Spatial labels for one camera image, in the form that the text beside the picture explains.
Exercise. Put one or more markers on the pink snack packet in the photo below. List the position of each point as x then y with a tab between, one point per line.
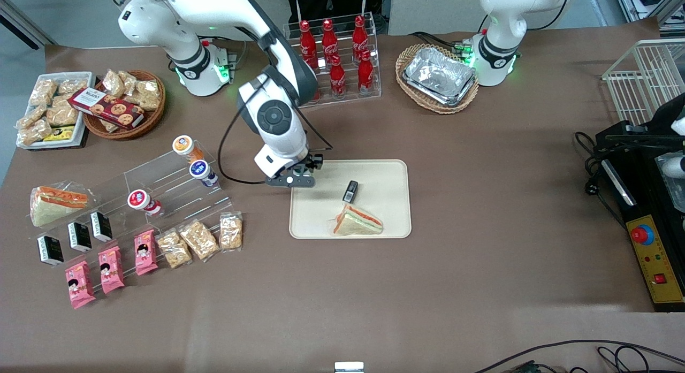
111	269
79	285
145	252

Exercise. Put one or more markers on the white plastic bin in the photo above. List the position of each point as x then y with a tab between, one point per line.
85	78

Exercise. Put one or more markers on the red lid gum bottle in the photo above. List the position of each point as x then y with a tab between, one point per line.
141	200

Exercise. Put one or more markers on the red cola bottle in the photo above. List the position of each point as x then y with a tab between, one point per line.
359	33
366	75
307	38
337	80
317	96
329	36

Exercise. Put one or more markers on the yellow snack pack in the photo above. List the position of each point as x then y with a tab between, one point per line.
60	134

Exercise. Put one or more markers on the round brown wicker basket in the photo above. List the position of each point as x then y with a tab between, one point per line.
152	116

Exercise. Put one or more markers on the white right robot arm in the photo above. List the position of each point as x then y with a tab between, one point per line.
273	116

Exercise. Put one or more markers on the wrapped triangle sandwich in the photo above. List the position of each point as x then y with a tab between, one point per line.
56	204
358	223

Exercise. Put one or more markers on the small black gum pack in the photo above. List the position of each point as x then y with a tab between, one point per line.
350	191

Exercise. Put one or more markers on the aluminium foil tray stack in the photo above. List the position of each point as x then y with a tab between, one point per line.
439	76

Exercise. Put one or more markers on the small white edge device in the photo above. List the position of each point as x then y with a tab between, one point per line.
349	367

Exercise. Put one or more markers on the clear acrylic bottle rack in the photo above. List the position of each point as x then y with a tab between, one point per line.
358	97

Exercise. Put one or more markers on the blue lid gum bottle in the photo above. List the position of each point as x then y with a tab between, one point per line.
202	172

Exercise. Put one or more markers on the orange lid gum bottle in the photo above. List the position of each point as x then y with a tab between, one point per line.
185	146

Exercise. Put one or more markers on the oval light wicker basket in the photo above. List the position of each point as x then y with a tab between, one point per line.
412	54

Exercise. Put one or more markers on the clear nut bar packet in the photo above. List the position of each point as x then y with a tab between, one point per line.
199	240
174	249
231	231

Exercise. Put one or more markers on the red cookie box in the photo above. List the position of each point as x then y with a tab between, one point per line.
107	108

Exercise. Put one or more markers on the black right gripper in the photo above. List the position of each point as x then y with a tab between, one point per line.
312	162

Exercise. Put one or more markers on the metal frame rack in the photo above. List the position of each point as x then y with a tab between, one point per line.
653	4

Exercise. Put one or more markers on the black control machine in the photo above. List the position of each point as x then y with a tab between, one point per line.
642	196

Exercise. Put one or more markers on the beige plastic tray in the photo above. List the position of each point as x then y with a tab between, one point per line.
374	202

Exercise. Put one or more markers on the red emergency stop button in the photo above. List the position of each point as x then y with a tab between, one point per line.
642	234

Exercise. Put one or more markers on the clear acrylic stepped shelf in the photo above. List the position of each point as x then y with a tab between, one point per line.
176	202

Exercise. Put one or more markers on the black snack box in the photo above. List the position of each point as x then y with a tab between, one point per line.
50	250
101	226
80	236

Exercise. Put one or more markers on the clear nut snack bag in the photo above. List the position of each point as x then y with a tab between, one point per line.
148	93
73	85
128	80
43	90
113	83
62	115
35	132
31	117

